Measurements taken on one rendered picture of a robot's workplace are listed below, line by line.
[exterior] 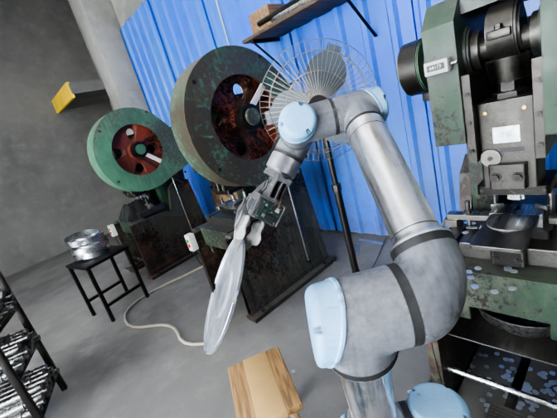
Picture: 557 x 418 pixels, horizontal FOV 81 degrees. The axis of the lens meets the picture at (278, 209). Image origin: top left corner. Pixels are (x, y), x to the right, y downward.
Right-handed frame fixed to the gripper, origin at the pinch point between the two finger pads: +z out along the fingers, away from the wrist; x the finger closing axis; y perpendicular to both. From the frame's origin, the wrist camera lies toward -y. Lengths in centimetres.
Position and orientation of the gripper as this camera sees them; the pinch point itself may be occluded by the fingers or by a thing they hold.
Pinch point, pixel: (239, 245)
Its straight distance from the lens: 81.4
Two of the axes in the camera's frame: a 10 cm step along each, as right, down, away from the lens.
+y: 3.3, 1.8, -9.3
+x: 8.3, 4.1, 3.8
